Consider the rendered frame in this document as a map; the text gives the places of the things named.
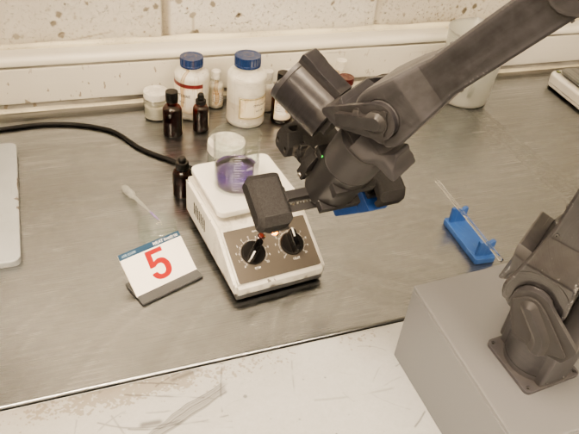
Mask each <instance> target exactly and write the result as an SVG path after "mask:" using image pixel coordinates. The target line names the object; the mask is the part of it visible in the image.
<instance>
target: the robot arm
mask: <svg viewBox="0 0 579 434"><path fill-rule="evenodd" d="M576 18H579V0H510V1H509V2H508V3H506V4H504V5H503V6H502V7H500V8H499V9H498V10H497V11H495V12H494V13H493V14H491V15H490V16H488V17H487V18H485V19H484V20H483V21H481V22H479V23H478V24H477V25H476V26H475V27H473V28H472V29H470V30H469V31H468V32H466V33H465V34H463V35H462V36H460V37H459V38H458V39H456V40H455V41H452V42H450V45H448V46H444V47H442V48H440V49H439V50H436V51H433V52H430V53H426V54H424V55H422V56H420V57H418V58H416V59H413V60H411V61H409V62H407V63H405V64H403V65H400V66H398V67H397V68H395V69H394V70H393V71H392V72H390V73H389V74H387V75H382V76H375V77H367V78H366V79H365V80H363V81H362V82H360V83H359V84H357V85H355V86H354V87H351V85H349V84H348V83H347V82H346V81H345V79H343V78H342V77H341V76H340V75H339V74H338V72H337V71H336V70H335V69H334V68H333V67H332V66H331V65H330V64H329V63H328V62H327V60H326V58H325V57H324V56H323V55H322V54H321V53H320V52H319V51H318V49H317V48H314V49H312V50H310V51H308V52H307V53H304V54H303V55H302V57H301V58H300V60H299V61H298V62H297V63H296V64H295V65H294V66H292V67H291V68H290V69H289V70H288V71H287V72H286V73H285V75H284V76H283V77H282V78H280V79H279V80H277V81H276V83H275V84H274V86H273V88H272V90H271V96H272V97H273V98H274V99H275V100H276V101H277V102H278V103H279V104H280V105H281V106H282V107H283V108H284V109H285V110H286V111H287V112H288V113H289V114H290V115H291V116H292V117H293V118H294V119H295V120H294V121H292V123H286V124H285V125H282V127H281V128H280V129H279V130H278V132H277V137H276V146H277V148H278V149H279V151H280V152H281V153H282V154H283V156H284V157H285V158H286V157H291V156H294V157H295V158H296V159H297V160H298V162H299V163H300V164H301V165H300V166H299V168H298V169H297V175H298V176H299V177H300V179H301V180H302V179H305V178H306V179H305V188H300V189H292V190H287V191H285V188H284V187H283V185H282V183H281V180H280V177H279V175H278V174H277V173H276V172H270V173H265V174H260V175H255V176H250V177H247V179H246V180H245V182H244V184H243V186H242V189H243V192H244V195H245V198H246V202H247V205H248V207H249V210H250V213H251V216H252V220H253V223H254V226H255V228H256V230H257V231H258V232H259V233H276V232H280V231H284V230H288V229H290V227H289V223H290V222H291V221H292V220H293V214H292V213H294V212H297V211H302V210H306V209H310V208H317V209H318V211H319V214H321V213H325V212H329V211H333V212H334V215H335V216H341V215H347V214H358V213H364V212H370V211H374V210H378V209H382V208H386V207H387V206H388V205H391V204H396V203H399V202H400V201H401V200H402V199H404V196H405V190H406V187H405V185H404V183H403V181H402V178H401V175H402V174H403V173H404V172H405V171H406V170H407V169H408V168H409V167H410V166H411V165H412V164H414V162H415V159H414V155H413V153H412V152H411V151H410V150H409V144H406V143H404V142H405V141H406V140H408V139H409V138H410V137H411V136H412V135H413V134H415V133H416V132H417V131H418V130H419V129H420V128H422V127H423V126H424V125H425V124H426V123H427V122H429V121H430V120H431V119H432V118H433V117H434V116H435V115H436V114H437V113H438V112H439V111H440V110H441V109H442V108H443V107H444V106H445V105H446V104H448V103H449V102H450V101H451V100H452V99H453V98H454V97H455V96H456V95H457V94H458V93H459V92H463V91H464V89H465V88H467V87H468V86H470V85H471V84H473V83H474V82H476V81H477V80H479V79H480V78H483V77H484V76H486V75H487V74H489V73H491V72H492V71H493V70H495V69H496V68H498V67H500V66H501V65H503V64H505V63H507V62H508V61H509V60H510V59H513V58H514V57H516V56H517V55H519V54H520V53H523V52H524V51H525V50H526V49H528V48H530V47H532V46H533V45H535V44H537V43H538V42H540V41H541V40H542V39H544V38H546V37H547V36H549V35H550V34H553V33H554V32H556V31H557V30H559V29H560V28H562V27H563V26H565V25H566V24H568V23H573V22H574V21H575V19H576ZM335 127H337V128H339V131H337V130H336V128H335ZM303 201H304V202H303ZM291 203H292V204H291ZM294 203H295V204H294ZM297 203H298V204H297ZM290 204H291V205H290ZM499 277H500V278H502V279H507V280H506V281H505V282H504V283H503V287H502V296H503V297H504V298H505V299H506V301H507V303H508V305H509V306H510V311H509V313H508V315H507V317H506V320H505V322H504V324H503V326H502V328H501V336H499V337H496V338H491V339H490V340H489V341H488V343H487V346H488V347H489V348H490V350H491V351H492V352H493V354H494V355H495V357H496V358H497V359H498V361H499V362H500V363H501V365H502V366H503V367H504V369H505V370H506V371H507V372H508V373H509V375H510V376H511V377H512V378H513V380H514V381H515V383H516V384H517V385H518V387H519V388H520V390H521V391H522V392H523V393H524V394H527V395H530V394H534V393H537V392H539V391H541V390H544V389H546V388H550V387H552V386H555V385H557V384H559V383H562V382H564V381H567V380H570V379H573V378H575V377H577V375H578V370H577V369H576V367H575V366H574V364H575V363H576V360H577V359H578V357H579V189H578V190H577V192H576V194H575V195H574V197H573V198H572V200H571V202H570V204H569V205H567V206H566V209H565V211H564V212H563V213H562V214H561V215H560V216H558V217H557V218H556V219H555V220H554V219H552V217H550V216H549V215H548V214H546V213H545V212H543V211H542V212H541V213H540V214H539V216H538V218H537V219H536V220H535V221H534V222H533V224H532V225H531V227H530V228H529V229H528V231H527V232H526V234H525V235H524V237H523V238H522V240H521V241H520V242H519V243H518V245H517V247H516V249H515V252H514V255H513V256H512V258H511V259H510V260H509V262H508V263H507V265H506V266H505V268H504V269H503V271H502V272H501V273H500V275H499Z"/></svg>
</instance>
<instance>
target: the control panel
mask: <svg viewBox="0 0 579 434"><path fill-rule="evenodd" d="M291 227H293V228H295V229H296V233H298V234H299V235H300V236H301V237H302V240H303V243H304V246H303V249H302V251H301V252H300V253H298V254H296V255H290V254H288V253H286V252H285V251H284V250H283V249H282V247H281V245H280V240H281V237H282V236H283V235H284V234H285V233H287V232H288V231H289V229H290V228H291ZM289 229H288V230H284V231H280V232H277V235H273V234H272V233H266V232H262V233H263V234H264V237H263V238H262V240H263V241H264V243H263V244H262V246H263V247H264V248H265V258H264V260H263V261H262V262H261V263H259V264H249V263H247V262H246V261H245V260H244V259H243V258H242V256H241V248H242V246H243V245H244V244H245V243H246V242H248V241H256V240H257V239H259V237H258V234H259V233H260V232H258V231H257V230H256V228H255V226H249V227H245V228H241V229H237V230H233V231H229V232H224V233H223V236H224V239H225V241H226V244H227V248H228V251H229V254H230V257H231V259H232V262H233V267H234V270H235V273H236V276H237V278H238V281H239V283H240V284H245V283H249V282H255V281H258V280H261V279H265V278H268V277H272V276H277V275H281V274H284V273H288V272H291V271H294V270H300V269H304V268H307V267H310V266H314V265H317V264H320V263H321V261H320V259H319V256H318V254H317V251H316V249H315V247H314V242H313V240H312V238H311V235H310V232H309V230H308V226H307V224H306V221H305V219H304V217H303V215H298V216H294V217H293V220H292V221H291V222H290V223H289Z"/></svg>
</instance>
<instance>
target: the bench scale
mask: <svg viewBox="0 0 579 434"><path fill-rule="evenodd" d="M548 84H549V86H550V87H552V88H553V89H554V90H555V91H556V92H557V93H558V94H559V95H561V96H562V97H563V98H565V99H566V100H567V101H568V102H570V103H571V104H572V105H573V106H575V107H576V108H577V109H579V68H566V69H563V70H562V71H553V72H552V73H551V75H550V78H549V82H548Z"/></svg>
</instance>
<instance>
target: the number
mask: <svg viewBox="0 0 579 434"><path fill-rule="evenodd" d="M122 262H123V263H124V266H125V268H126V270H127V272H128V274H129V276H130V278H131V280H132V282H133V285H134V287H135V289H136V291H137V292H138V291H140V290H142V289H144V288H147V287H149V286H151V285H153V284H155V283H157V282H160V281H162V280H164V279H166V278H168V277H170V276H173V275H175V274H177V273H179V272H181V271H183V270H186V269H188V268H190V267H192V266H193V264H192V262H191V261H190V258H189V256H188V254H187V251H186V250H185V248H184V245H183V243H182V241H181V239H180V238H179V236H178V237H176V238H174V239H171V240H169V241H166V242H164V243H163V244H160V245H157V246H154V247H153V248H150V249H148V250H146V251H143V252H141V253H138V254H136V255H134V256H132V257H129V258H126V259H124V260H122Z"/></svg>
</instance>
